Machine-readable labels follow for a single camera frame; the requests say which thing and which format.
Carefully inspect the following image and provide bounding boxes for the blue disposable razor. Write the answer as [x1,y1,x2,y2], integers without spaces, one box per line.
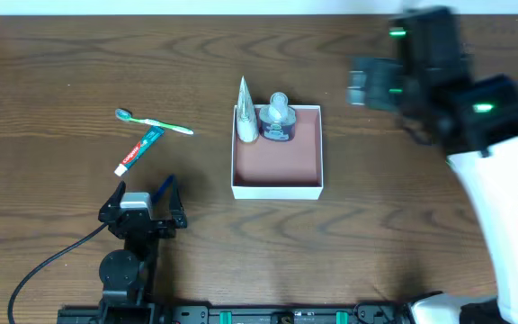
[151,175,174,205]

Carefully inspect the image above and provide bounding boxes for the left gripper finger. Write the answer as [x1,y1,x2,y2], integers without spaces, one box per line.
[101,181,126,212]
[169,175,184,219]

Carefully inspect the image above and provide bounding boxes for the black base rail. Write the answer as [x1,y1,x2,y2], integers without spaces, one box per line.
[57,302,412,324]

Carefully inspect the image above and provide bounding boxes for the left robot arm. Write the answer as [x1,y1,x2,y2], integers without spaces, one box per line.
[96,175,187,323]

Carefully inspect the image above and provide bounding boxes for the blue clear bottle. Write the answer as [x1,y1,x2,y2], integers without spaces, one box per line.
[259,92,297,142]

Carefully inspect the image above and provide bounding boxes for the Colgate toothpaste tube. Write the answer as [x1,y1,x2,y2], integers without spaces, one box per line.
[114,126,165,176]

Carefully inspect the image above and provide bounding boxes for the left black cable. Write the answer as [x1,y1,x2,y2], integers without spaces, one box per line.
[7,222,110,324]

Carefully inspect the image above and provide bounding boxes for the green toothbrush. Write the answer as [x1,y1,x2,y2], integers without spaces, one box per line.
[115,108,194,135]

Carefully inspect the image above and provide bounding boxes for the white cream tube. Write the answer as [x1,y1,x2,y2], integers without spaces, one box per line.
[236,77,259,143]

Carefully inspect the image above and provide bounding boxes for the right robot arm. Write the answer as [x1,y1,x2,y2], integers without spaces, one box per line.
[348,6,518,323]

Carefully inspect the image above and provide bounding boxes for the white box with pink interior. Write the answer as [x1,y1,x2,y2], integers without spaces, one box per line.
[230,105,324,200]

